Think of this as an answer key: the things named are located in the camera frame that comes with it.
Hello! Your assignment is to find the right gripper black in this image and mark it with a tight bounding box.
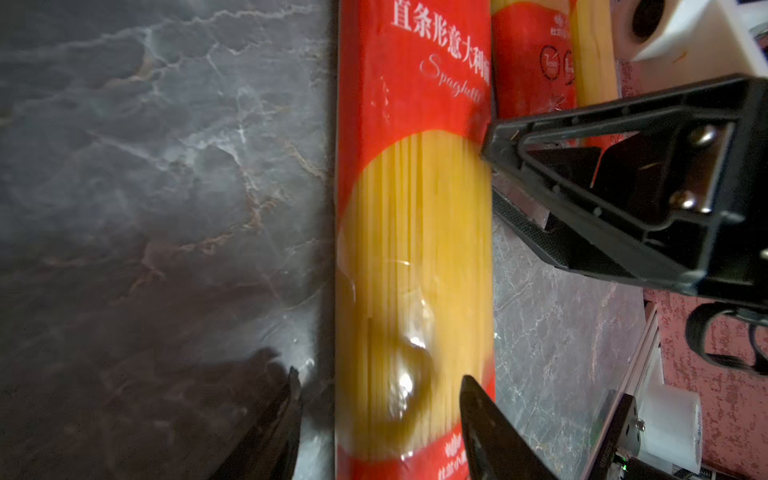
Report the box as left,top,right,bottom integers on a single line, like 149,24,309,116
482,75,767,309

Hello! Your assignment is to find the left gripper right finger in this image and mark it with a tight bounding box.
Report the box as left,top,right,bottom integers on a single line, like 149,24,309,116
459,375,556,480

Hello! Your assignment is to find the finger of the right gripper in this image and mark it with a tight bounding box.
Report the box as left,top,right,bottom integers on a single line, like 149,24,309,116
492,188,631,279

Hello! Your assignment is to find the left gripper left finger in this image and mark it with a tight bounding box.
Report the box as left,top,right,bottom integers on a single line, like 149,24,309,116
210,367,303,480

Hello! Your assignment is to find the red spaghetti pack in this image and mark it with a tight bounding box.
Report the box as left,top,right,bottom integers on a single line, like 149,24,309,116
570,0,619,107
491,1,577,119
335,1,496,479

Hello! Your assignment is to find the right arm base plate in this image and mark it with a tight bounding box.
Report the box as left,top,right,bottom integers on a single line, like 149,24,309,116
582,393,645,480

